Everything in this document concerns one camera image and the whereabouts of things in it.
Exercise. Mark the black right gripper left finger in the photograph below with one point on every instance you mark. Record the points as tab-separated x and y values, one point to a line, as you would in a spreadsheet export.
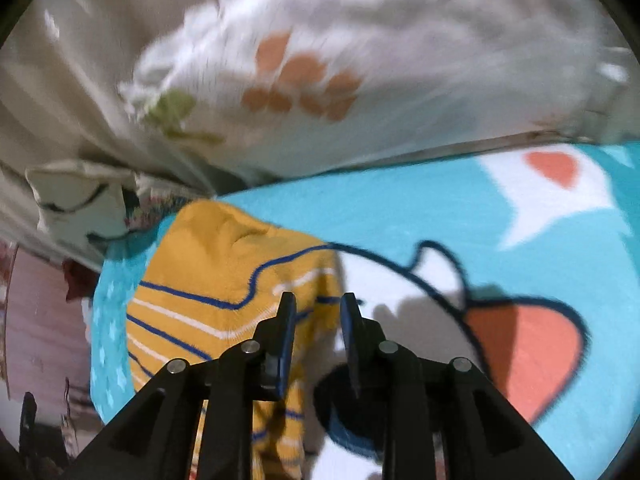
196	421

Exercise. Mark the turquoise cartoon star blanket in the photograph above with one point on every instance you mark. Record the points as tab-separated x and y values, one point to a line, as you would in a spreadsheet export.
533	253

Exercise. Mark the orange striped knit sweater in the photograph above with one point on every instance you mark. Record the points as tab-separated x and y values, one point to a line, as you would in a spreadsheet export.
215	275

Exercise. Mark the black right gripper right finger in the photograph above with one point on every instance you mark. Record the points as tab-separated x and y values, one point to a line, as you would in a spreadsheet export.
436	420

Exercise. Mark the white floral leaf pillow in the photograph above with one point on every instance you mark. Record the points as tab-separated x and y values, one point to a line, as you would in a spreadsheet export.
278	89

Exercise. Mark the dark red plush toy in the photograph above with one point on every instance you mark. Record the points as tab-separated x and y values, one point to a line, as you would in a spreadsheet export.
81	282

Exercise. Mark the cream crane print pillow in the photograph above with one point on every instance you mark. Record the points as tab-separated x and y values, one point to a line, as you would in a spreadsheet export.
84	206

